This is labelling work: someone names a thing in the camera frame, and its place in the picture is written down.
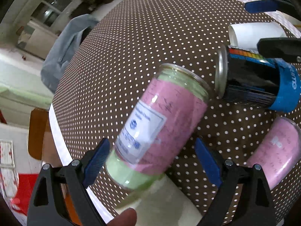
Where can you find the green door curtain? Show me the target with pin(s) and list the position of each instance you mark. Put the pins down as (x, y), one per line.
(25, 97)

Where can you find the pale green cup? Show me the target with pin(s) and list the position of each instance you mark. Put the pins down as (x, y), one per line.
(162, 203)

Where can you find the red felt bag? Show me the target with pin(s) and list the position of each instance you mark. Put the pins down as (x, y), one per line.
(20, 203)

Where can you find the white paper cup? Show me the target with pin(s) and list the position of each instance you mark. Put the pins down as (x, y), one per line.
(247, 35)

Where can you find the window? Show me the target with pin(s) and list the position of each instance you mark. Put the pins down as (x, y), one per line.
(48, 11)

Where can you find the black blue canister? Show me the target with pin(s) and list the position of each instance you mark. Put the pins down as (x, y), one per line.
(246, 77)

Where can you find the pink cup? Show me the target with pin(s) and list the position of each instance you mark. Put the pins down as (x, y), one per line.
(279, 151)

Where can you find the grey covered chair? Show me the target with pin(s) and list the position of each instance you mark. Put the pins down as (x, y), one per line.
(64, 49)

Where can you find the pink green glass jar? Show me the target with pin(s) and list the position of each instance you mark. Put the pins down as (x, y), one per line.
(159, 126)

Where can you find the left hand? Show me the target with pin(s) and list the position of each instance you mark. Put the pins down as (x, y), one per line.
(127, 218)

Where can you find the white refrigerator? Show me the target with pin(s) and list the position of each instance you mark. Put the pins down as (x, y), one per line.
(35, 39)

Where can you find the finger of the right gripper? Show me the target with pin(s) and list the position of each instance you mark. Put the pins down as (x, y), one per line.
(284, 6)
(288, 49)

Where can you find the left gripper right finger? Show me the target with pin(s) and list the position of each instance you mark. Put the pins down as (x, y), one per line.
(255, 205)

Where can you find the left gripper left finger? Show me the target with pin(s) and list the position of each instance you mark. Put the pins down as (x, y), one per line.
(47, 204)

